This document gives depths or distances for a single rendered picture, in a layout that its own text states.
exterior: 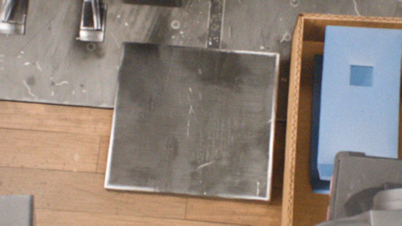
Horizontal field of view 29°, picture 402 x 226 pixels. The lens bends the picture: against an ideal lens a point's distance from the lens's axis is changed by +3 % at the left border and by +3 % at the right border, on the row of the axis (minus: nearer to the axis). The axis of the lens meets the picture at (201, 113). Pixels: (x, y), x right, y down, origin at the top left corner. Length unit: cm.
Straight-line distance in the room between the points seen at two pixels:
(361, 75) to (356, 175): 24
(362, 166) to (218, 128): 23
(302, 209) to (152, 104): 19
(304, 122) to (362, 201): 23
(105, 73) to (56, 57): 6
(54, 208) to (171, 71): 19
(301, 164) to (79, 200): 23
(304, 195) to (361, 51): 16
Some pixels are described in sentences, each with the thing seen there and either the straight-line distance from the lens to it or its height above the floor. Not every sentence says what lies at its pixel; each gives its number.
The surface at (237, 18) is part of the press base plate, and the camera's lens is 84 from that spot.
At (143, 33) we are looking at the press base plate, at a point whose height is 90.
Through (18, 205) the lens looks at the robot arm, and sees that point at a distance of 39.
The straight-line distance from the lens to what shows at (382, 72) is 74.
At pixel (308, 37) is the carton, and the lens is 82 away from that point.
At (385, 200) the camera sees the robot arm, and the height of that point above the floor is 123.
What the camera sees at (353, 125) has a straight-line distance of 72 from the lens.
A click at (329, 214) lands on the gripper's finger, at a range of 63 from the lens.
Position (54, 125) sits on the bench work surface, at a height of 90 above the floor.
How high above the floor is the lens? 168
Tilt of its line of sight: 75 degrees down
